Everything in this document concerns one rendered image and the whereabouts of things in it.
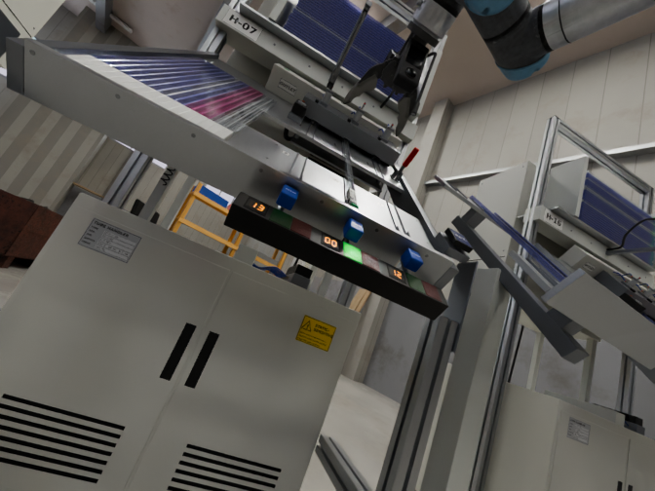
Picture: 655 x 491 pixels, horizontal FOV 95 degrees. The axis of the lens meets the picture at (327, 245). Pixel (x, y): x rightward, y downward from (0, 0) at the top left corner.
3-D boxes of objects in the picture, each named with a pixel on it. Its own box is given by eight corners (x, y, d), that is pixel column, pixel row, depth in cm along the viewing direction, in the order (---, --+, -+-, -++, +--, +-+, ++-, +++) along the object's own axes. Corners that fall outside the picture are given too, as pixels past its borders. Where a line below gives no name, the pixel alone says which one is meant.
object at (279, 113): (394, 204, 87) (404, 189, 84) (166, 79, 72) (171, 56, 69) (380, 169, 115) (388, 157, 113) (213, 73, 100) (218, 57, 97)
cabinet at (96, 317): (264, 593, 63) (363, 313, 79) (-148, 526, 47) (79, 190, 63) (246, 444, 124) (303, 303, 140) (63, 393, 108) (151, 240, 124)
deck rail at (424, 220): (436, 295, 55) (459, 271, 52) (427, 290, 54) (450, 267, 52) (384, 171, 116) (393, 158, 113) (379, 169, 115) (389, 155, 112)
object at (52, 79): (427, 291, 54) (454, 262, 51) (22, 95, 39) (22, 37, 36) (426, 286, 55) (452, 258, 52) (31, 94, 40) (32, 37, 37)
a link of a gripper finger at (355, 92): (345, 98, 73) (381, 81, 70) (343, 105, 69) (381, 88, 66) (339, 85, 72) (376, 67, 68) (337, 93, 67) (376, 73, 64)
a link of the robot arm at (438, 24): (459, 20, 56) (424, -7, 54) (442, 46, 59) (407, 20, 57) (451, 17, 61) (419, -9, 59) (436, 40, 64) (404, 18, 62)
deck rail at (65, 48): (23, 95, 39) (23, 46, 36) (6, 88, 39) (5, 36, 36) (213, 74, 100) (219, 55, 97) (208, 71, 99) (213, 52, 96)
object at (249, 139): (435, 277, 54) (446, 264, 53) (31, 75, 39) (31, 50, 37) (412, 227, 70) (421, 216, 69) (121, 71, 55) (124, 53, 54)
